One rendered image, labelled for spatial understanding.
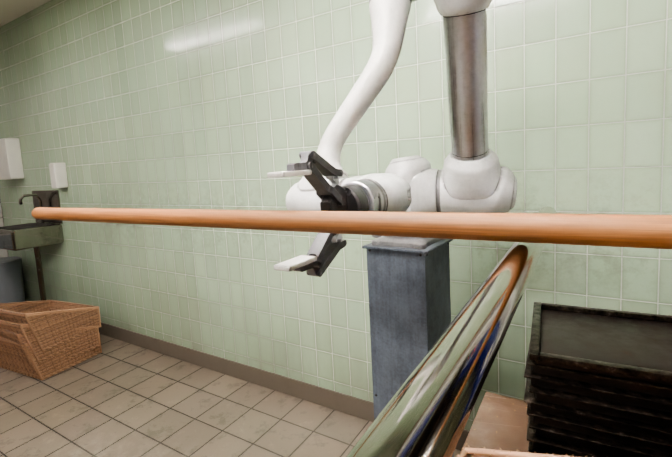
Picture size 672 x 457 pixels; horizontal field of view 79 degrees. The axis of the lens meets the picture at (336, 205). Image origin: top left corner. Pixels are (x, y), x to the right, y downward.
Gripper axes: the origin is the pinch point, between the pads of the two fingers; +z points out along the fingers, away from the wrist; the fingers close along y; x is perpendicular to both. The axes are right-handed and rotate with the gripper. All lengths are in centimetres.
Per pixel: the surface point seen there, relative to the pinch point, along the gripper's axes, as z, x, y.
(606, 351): -40, -40, 29
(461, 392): 28.8, -33.7, 1.9
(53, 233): -107, 336, 38
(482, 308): 20.2, -32.6, 1.3
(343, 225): 1.7, -11.4, -0.1
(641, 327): -55, -47, 29
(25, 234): -87, 335, 35
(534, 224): 1.6, -33.4, -1.0
